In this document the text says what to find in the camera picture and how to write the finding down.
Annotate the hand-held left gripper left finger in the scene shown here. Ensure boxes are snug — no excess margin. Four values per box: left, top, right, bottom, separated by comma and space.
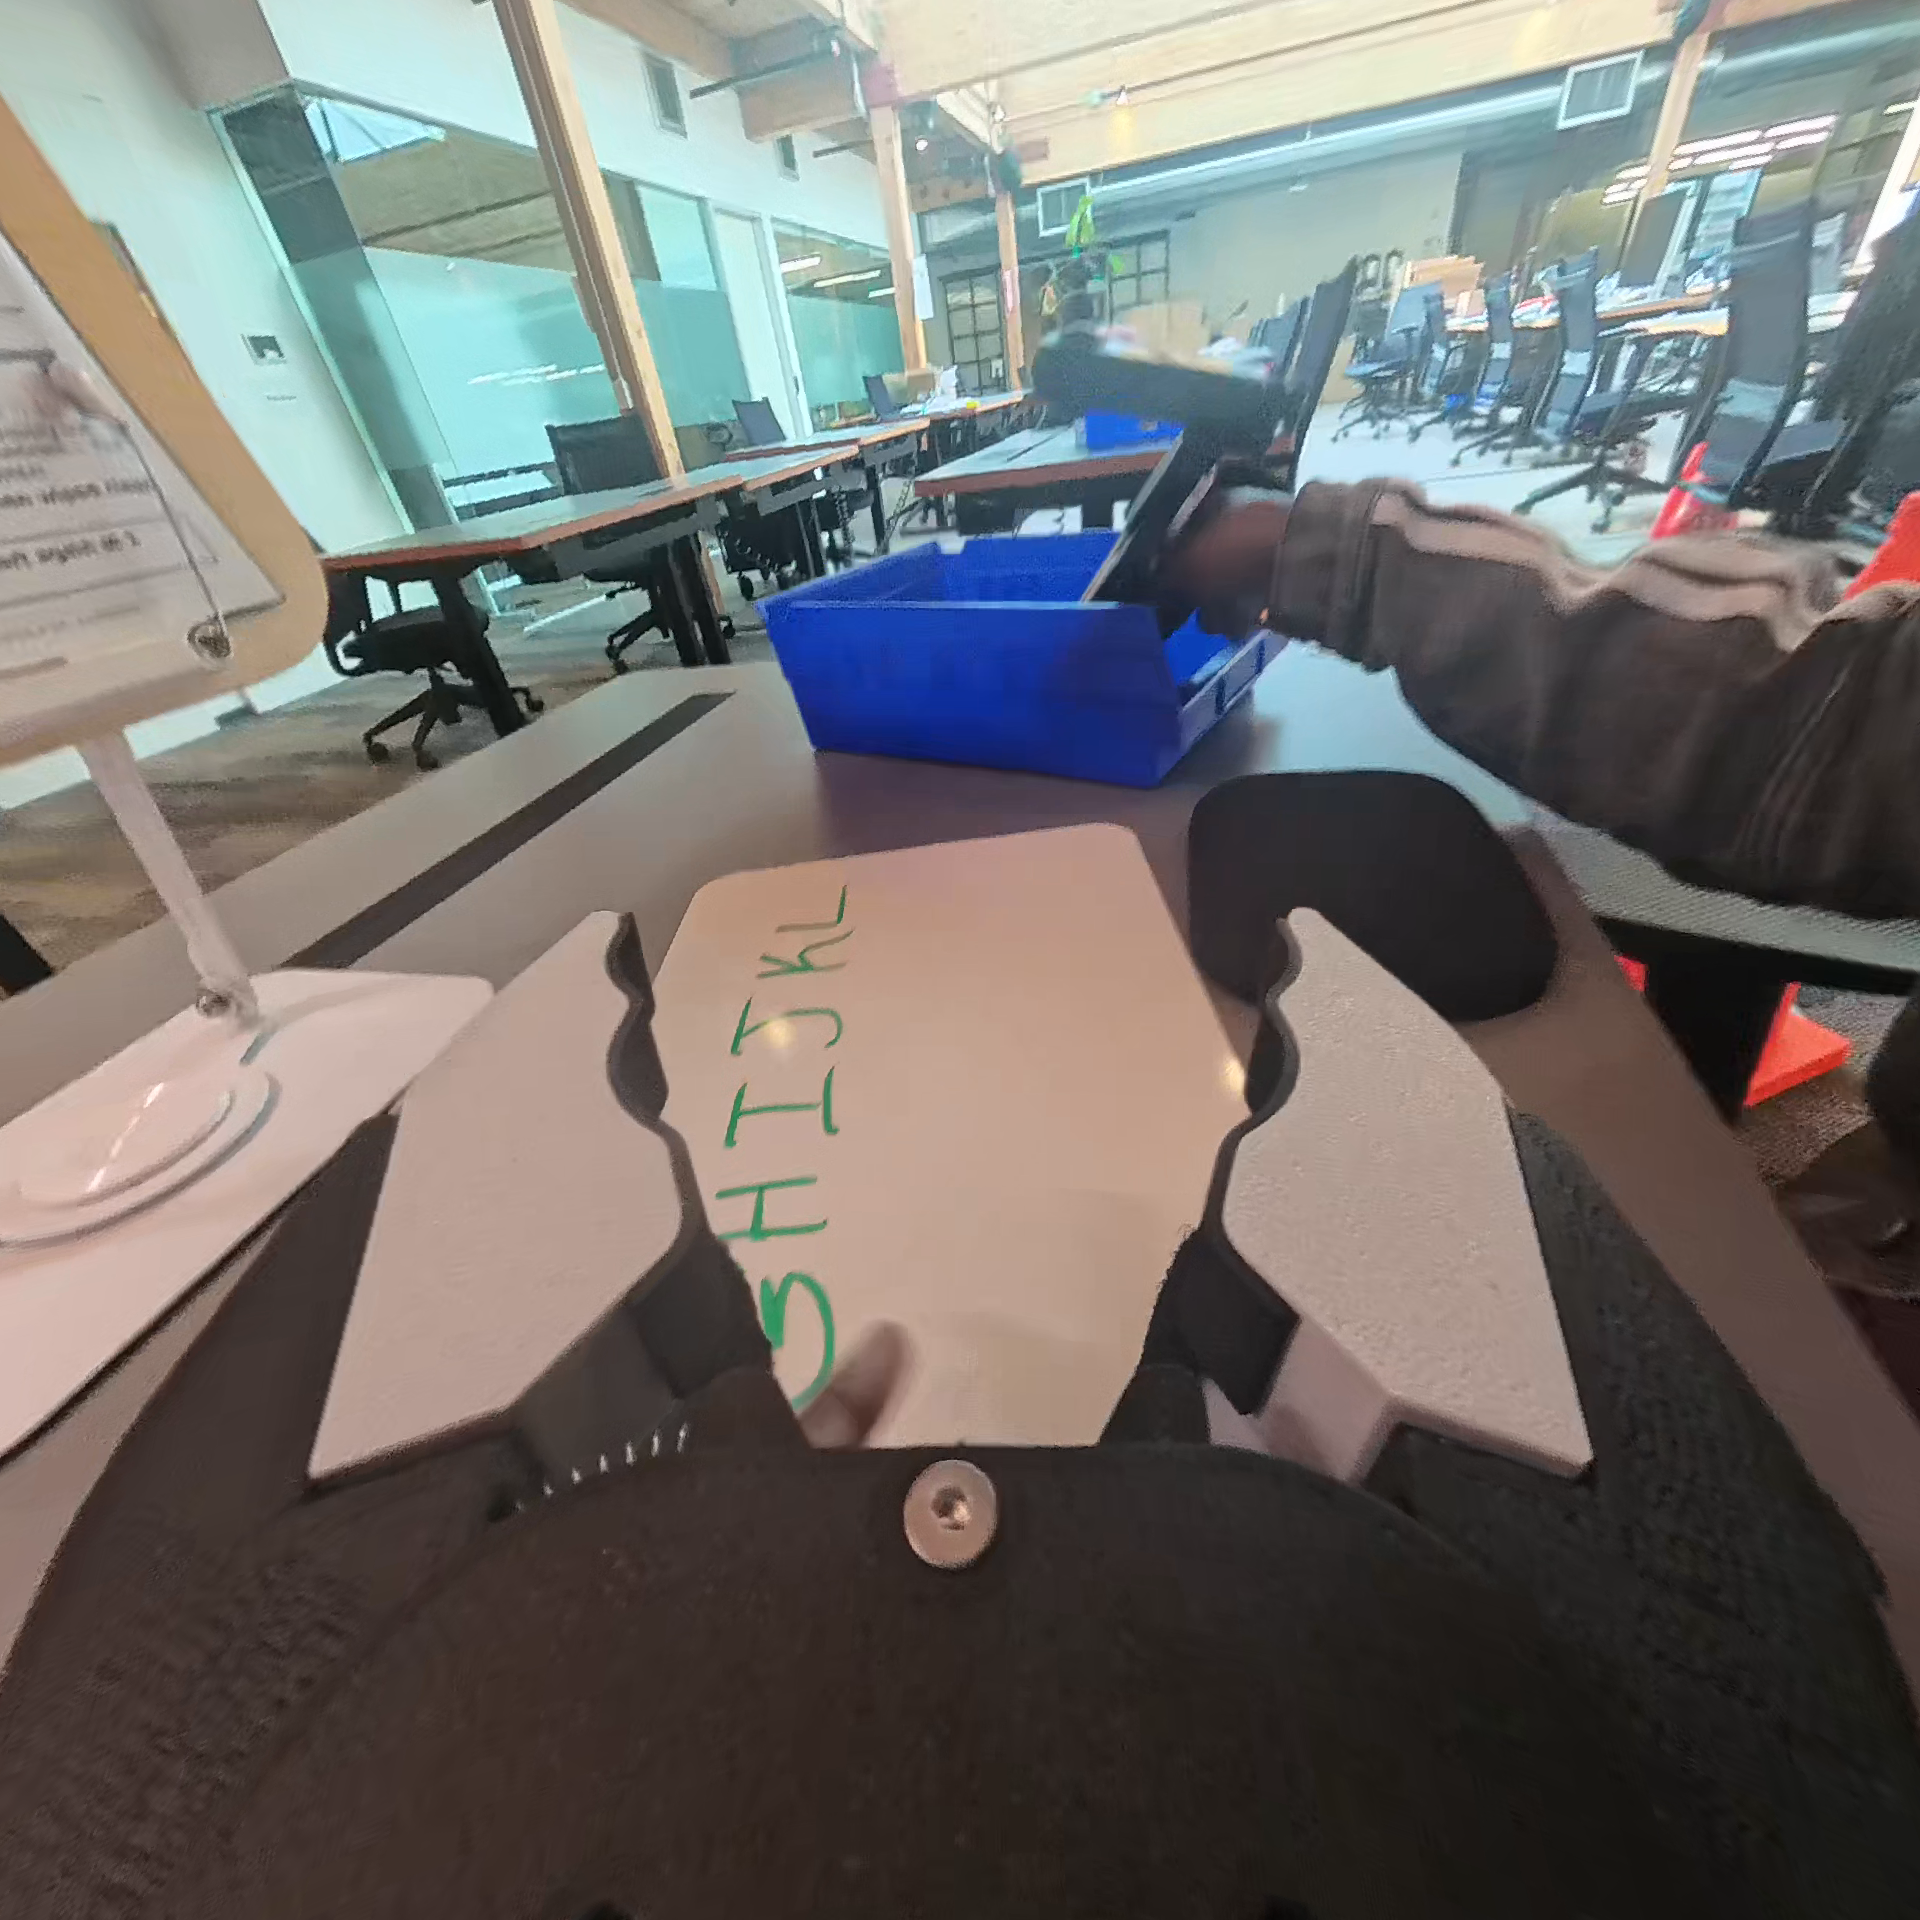
309, 917, 777, 1482

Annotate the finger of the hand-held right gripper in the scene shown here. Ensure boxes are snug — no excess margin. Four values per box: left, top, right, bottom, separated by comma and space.
1081, 437, 1230, 617

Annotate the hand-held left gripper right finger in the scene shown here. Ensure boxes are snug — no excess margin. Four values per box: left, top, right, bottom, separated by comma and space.
1157, 910, 1594, 1478

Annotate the blue plastic bin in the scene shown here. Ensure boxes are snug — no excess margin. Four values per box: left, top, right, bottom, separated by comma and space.
765, 536, 1285, 788

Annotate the white whiteboard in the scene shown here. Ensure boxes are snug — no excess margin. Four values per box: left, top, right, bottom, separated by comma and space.
648, 826, 1256, 1446

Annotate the person's right forearm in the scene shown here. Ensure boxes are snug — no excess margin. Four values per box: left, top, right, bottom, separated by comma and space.
1261, 473, 1920, 917

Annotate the person's right hand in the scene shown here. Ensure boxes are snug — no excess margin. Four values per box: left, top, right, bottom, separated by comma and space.
1167, 486, 1301, 637

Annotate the wooden office desk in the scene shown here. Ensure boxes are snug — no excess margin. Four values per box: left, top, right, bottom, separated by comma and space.
910, 431, 1173, 541
328, 452, 871, 670

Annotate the white table sign stand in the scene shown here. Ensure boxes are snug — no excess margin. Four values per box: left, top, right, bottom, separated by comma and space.
0, 106, 498, 1458

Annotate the black knobbly rounded object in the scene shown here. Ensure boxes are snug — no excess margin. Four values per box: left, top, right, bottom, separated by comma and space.
1188, 771, 1560, 1021

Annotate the small orange object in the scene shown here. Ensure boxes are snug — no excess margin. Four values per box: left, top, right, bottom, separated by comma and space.
1620, 955, 1856, 1114

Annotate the person's dark shoe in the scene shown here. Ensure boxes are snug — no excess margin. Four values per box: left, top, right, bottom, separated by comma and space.
1769, 1126, 1920, 1305

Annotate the black office chair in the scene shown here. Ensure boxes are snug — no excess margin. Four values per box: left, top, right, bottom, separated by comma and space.
328, 571, 549, 767

